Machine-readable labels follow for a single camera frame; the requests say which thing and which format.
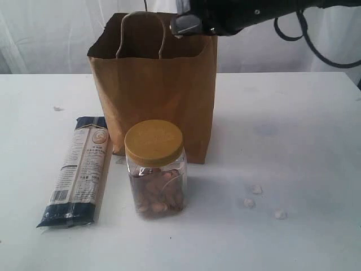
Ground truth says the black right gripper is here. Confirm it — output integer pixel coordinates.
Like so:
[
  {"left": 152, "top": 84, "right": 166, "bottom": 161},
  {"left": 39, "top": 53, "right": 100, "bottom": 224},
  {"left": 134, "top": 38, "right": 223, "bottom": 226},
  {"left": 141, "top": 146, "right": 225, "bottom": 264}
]
[{"left": 176, "top": 1, "right": 275, "bottom": 36}]

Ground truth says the white crumb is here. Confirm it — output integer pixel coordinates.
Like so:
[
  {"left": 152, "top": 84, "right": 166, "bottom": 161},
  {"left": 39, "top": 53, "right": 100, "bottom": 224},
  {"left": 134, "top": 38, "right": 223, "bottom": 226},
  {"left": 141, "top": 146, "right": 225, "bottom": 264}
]
[
  {"left": 243, "top": 198, "right": 256, "bottom": 208},
  {"left": 250, "top": 185, "right": 263, "bottom": 195},
  {"left": 274, "top": 209, "right": 288, "bottom": 220}
]

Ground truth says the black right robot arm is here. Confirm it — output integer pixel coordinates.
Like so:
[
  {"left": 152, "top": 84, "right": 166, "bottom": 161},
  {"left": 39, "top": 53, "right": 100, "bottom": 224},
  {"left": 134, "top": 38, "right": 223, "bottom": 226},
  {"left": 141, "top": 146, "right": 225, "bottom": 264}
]
[{"left": 170, "top": 0, "right": 360, "bottom": 36}]

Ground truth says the brown paper shopping bag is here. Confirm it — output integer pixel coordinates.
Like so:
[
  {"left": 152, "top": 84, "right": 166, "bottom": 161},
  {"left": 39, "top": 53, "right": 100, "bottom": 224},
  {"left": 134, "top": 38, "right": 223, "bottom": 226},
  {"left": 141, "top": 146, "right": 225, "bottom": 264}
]
[{"left": 87, "top": 11, "right": 217, "bottom": 164}]

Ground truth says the clear jar yellow lid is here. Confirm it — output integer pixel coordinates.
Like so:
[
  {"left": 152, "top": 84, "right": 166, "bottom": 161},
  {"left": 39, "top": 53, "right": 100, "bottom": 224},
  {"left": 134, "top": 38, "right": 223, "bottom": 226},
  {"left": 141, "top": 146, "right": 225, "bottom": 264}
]
[{"left": 124, "top": 120, "right": 187, "bottom": 219}]

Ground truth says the white backdrop curtain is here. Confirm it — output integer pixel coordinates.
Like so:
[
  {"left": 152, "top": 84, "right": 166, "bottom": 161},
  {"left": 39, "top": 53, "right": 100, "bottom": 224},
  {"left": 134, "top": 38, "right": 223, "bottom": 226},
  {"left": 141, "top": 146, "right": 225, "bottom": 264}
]
[{"left": 1, "top": 1, "right": 360, "bottom": 73}]

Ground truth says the dark blue noodle packet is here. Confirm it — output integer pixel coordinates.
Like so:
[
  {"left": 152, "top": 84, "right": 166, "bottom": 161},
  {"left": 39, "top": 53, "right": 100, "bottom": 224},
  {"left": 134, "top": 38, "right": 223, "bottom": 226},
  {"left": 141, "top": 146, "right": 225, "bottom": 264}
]
[{"left": 37, "top": 116, "right": 110, "bottom": 228}]

